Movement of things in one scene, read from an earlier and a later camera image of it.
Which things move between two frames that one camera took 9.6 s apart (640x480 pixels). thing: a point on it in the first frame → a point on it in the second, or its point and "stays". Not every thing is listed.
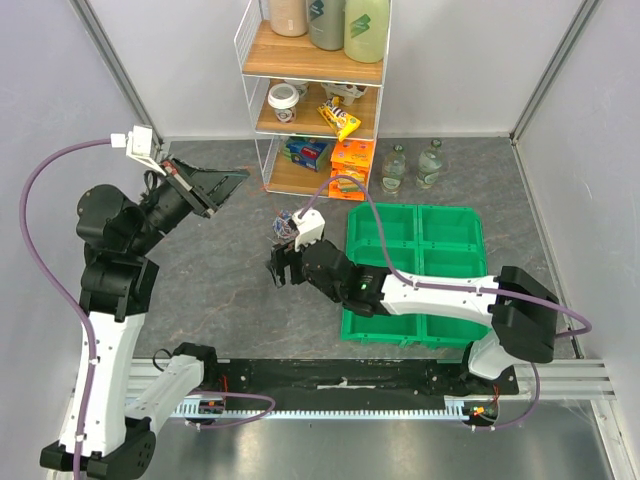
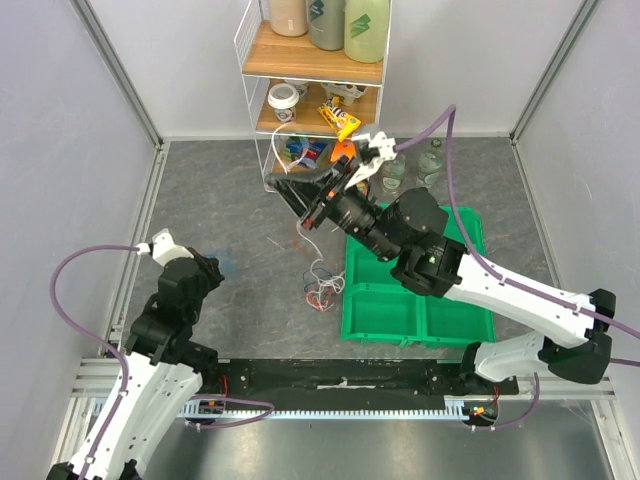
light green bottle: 366,30 stays
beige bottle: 289,18 stays
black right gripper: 291,265 → 324,201
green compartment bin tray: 421,239 stays
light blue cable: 279,221 → 226,260
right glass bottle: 430,162 stays
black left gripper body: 189,187 → 208,277
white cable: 281,227 → 329,282
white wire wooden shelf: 315,112 stays
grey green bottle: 326,23 stays
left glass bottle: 393,168 stays
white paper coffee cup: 283,97 stays
